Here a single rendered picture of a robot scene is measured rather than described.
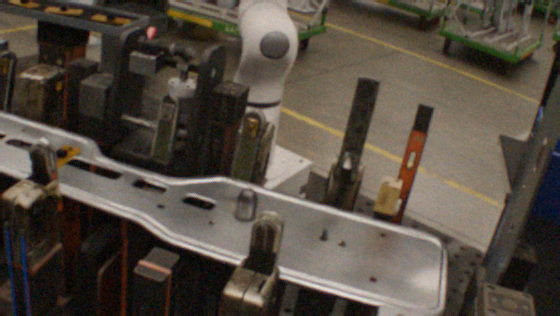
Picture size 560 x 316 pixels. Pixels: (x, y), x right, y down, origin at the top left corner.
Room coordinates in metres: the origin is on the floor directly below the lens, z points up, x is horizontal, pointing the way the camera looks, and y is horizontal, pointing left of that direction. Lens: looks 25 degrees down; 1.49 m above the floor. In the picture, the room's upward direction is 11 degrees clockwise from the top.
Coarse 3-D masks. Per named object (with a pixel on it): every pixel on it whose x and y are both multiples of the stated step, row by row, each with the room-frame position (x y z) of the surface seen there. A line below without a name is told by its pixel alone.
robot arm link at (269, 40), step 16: (256, 16) 1.31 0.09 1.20; (272, 16) 1.29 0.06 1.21; (288, 16) 1.38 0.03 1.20; (240, 32) 1.36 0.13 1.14; (256, 32) 1.27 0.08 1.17; (272, 32) 1.26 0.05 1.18; (288, 32) 1.28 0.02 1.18; (256, 48) 1.26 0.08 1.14; (272, 48) 1.26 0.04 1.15; (288, 48) 1.28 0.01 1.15; (240, 64) 1.31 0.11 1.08; (256, 64) 1.28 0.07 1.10; (272, 64) 1.28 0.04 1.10; (288, 64) 1.30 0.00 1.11; (240, 80) 1.34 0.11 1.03; (256, 80) 1.32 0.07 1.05; (272, 80) 1.33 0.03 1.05; (256, 96) 1.33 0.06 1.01; (272, 96) 1.35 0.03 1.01
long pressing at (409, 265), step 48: (0, 144) 0.88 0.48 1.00; (96, 144) 0.95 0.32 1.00; (96, 192) 0.79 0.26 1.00; (144, 192) 0.82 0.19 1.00; (192, 192) 0.85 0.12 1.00; (192, 240) 0.72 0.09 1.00; (240, 240) 0.74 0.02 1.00; (288, 240) 0.77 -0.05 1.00; (336, 240) 0.79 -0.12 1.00; (384, 240) 0.82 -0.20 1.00; (432, 240) 0.84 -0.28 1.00; (336, 288) 0.67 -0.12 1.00; (384, 288) 0.69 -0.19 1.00; (432, 288) 0.70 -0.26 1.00
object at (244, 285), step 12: (240, 264) 0.62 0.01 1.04; (240, 276) 0.60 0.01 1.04; (252, 276) 0.60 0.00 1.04; (264, 276) 0.60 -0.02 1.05; (276, 276) 0.61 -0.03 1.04; (228, 288) 0.57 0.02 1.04; (240, 288) 0.57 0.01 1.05; (252, 288) 0.58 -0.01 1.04; (264, 288) 0.58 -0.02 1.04; (276, 288) 0.62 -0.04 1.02; (228, 300) 0.56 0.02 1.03; (240, 300) 0.56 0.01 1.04; (252, 300) 0.56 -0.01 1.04; (264, 300) 0.56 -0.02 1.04; (228, 312) 0.56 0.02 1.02; (240, 312) 0.56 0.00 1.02; (252, 312) 0.55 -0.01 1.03; (264, 312) 0.57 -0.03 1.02
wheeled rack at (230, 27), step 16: (176, 0) 5.58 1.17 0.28; (192, 0) 5.54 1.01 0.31; (224, 0) 5.71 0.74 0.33; (176, 16) 5.17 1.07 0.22; (192, 16) 5.09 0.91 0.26; (208, 16) 5.13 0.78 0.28; (224, 16) 5.10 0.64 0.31; (192, 32) 5.31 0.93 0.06; (304, 32) 5.21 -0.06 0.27; (320, 32) 5.53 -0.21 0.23; (304, 48) 5.58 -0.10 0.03
